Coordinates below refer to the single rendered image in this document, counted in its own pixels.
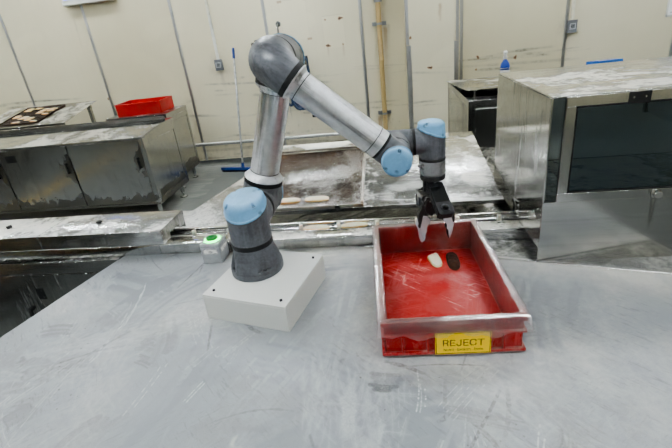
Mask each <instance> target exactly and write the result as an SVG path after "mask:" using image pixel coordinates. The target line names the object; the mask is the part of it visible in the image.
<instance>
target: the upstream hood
mask: <svg viewBox="0 0 672 448"><path fill-rule="evenodd" d="M183 226H186V224H185V220H184V216H183V211H182V210H172V211H154V212H137V213H120V214H103V215H86V216H68V217H51V218H34V219H17V220H0V252H8V251H30V250H51V249H73V248H94V247H116V246H137V245H158V244H165V243H166V242H167V241H168V240H169V239H170V238H171V234H170V232H171V231H172V230H173V229H174V228H175V227H183Z"/></svg>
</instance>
